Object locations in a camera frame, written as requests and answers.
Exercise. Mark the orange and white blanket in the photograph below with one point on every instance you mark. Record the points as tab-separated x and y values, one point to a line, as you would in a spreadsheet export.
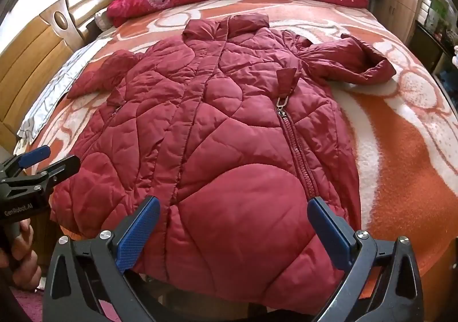
404	150

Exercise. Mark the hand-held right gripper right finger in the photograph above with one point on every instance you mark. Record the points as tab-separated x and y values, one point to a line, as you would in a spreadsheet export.
329	232

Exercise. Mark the wooden headboard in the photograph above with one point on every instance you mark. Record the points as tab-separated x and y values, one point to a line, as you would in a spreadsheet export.
32	57

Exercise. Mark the pink cloth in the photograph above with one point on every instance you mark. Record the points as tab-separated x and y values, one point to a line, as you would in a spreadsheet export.
30	306

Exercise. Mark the red quilted jacket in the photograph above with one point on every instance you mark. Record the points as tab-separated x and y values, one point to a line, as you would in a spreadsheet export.
222	150

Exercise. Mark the dark shelf with clutter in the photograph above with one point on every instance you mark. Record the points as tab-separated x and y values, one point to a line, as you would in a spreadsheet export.
436	32

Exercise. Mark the striped white sheet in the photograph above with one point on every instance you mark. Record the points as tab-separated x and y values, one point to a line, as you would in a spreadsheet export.
60	89

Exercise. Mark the person's left hand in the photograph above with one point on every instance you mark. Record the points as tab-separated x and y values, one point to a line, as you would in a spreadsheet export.
25	261

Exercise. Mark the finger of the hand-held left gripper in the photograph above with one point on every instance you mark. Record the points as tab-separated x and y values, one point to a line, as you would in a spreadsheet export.
34	156
57	168

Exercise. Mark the white pillow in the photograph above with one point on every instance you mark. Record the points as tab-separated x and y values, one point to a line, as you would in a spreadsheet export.
103	21

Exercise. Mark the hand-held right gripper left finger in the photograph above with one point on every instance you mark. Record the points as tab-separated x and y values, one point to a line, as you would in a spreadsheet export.
139	232

